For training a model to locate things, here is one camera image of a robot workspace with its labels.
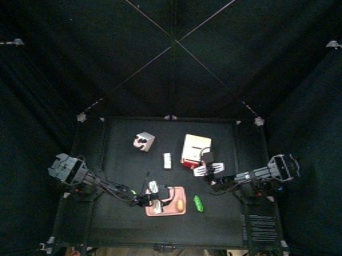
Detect pink plastic tray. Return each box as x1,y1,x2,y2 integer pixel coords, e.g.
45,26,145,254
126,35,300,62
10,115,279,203
144,185,188,218

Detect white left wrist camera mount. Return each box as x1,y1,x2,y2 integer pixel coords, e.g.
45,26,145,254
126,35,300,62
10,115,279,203
146,180,164,215

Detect small white picture block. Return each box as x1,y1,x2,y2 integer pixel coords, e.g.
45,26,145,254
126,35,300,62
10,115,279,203
161,152,172,170

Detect red wooden box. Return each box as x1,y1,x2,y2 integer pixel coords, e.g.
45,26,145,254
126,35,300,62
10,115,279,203
179,133,213,170

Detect white text label sticker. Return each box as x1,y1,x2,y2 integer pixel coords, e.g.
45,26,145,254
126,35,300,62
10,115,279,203
247,213,280,248

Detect white toy knife block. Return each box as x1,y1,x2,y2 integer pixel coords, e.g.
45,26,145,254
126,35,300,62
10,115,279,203
132,131,156,153

